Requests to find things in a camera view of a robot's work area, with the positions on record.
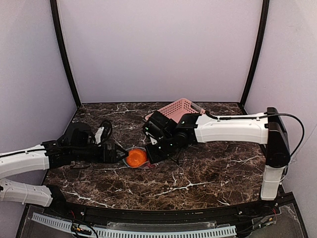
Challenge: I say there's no black corner post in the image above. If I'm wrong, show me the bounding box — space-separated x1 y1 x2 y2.
239 0 270 108
50 0 82 108

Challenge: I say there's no pink plastic basket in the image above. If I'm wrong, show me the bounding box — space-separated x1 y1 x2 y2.
145 98 206 123

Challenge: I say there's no black front frame rail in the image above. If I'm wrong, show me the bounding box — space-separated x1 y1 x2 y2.
44 201 280 225

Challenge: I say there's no right black corner post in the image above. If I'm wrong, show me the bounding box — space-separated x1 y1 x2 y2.
239 0 270 108

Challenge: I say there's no clear zip top bag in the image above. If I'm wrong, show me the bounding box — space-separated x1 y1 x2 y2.
123 147 158 170

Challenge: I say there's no left black corner post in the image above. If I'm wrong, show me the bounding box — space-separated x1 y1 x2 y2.
50 0 82 108

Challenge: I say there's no orange toy fruit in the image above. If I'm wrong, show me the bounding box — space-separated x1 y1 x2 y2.
125 149 147 168

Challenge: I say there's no white slotted cable duct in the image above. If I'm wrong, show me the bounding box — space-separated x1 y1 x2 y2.
32 213 237 238

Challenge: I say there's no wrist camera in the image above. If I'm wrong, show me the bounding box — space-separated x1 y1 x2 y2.
145 132 158 145
95 119 113 145

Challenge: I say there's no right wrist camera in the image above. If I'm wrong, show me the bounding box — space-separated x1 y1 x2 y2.
145 132 158 145

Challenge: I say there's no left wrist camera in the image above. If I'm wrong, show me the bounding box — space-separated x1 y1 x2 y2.
95 119 113 145

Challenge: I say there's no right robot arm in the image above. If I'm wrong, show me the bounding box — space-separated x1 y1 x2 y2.
143 107 293 201

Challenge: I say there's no red toy fruit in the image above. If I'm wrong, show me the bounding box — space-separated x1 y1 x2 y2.
143 163 156 169

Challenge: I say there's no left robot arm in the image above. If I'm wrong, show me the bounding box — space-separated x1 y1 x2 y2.
0 120 128 207

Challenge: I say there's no clear acrylic plate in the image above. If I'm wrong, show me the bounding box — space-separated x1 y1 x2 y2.
106 221 216 233

